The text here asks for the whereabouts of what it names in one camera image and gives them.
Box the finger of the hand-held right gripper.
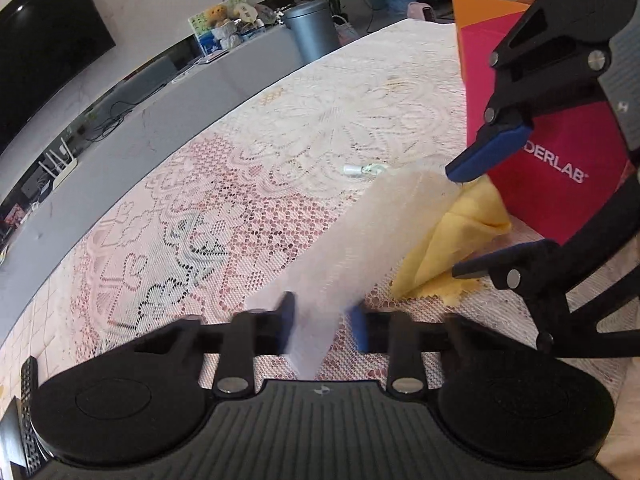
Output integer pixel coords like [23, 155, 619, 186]
[446, 0, 614, 183]
[451, 174, 640, 359]

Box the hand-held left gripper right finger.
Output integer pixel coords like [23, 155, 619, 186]
[349, 305, 507, 397]

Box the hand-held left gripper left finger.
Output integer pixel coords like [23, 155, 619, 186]
[124, 292, 296, 397]

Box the yellow cloth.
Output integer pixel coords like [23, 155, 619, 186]
[391, 180, 512, 307]

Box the white mesh cloth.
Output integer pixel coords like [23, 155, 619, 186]
[247, 169, 459, 382]

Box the pink orange paper bag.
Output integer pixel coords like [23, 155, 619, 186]
[457, 24, 633, 247]

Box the striped pastel bag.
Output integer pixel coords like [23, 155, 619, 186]
[332, 15, 359, 44]

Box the grey round trash bin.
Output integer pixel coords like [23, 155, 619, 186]
[283, 0, 335, 65]

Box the grey television cabinet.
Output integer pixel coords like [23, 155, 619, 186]
[0, 25, 307, 343]

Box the black remote control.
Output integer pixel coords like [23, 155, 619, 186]
[19, 356, 42, 477]

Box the white router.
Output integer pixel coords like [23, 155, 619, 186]
[39, 135, 80, 189]

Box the box of plush toys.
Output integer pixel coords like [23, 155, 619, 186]
[188, 0, 247, 54]

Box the black flat television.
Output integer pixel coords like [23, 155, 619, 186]
[0, 0, 117, 157]

